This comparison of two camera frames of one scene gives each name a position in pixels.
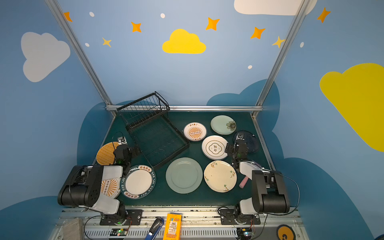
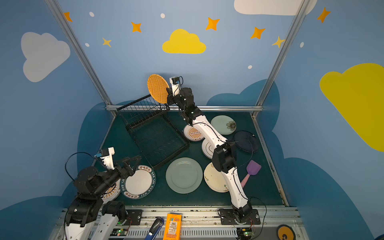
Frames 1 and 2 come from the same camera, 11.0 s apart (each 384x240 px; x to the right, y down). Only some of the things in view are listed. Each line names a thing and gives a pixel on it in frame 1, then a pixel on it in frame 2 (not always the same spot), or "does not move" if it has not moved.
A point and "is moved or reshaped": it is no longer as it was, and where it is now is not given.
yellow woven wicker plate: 105,154 is moved or reshaped
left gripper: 132,151 -> 124,167
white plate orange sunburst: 195,131 does not move
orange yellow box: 173,227 does not move
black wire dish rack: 145,119 does not move
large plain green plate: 184,175 does not move
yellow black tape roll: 284,232 does not move
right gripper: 231,149 -> 174,98
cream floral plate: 220,176 does not move
